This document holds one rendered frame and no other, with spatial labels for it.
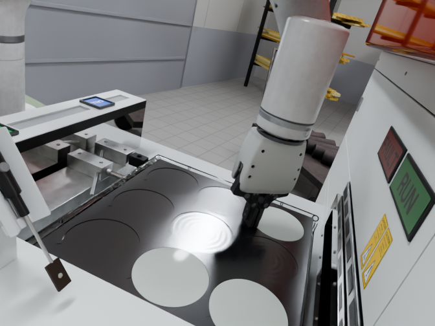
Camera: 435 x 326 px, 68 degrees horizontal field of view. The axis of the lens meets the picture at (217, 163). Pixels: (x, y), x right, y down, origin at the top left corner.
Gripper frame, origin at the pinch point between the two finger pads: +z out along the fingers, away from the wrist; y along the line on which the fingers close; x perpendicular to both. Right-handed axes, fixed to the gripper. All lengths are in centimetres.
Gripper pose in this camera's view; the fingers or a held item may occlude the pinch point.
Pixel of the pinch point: (252, 213)
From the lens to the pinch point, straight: 56.7
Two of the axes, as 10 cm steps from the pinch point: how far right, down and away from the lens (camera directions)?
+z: -2.3, 8.7, 4.3
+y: -9.2, -0.6, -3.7
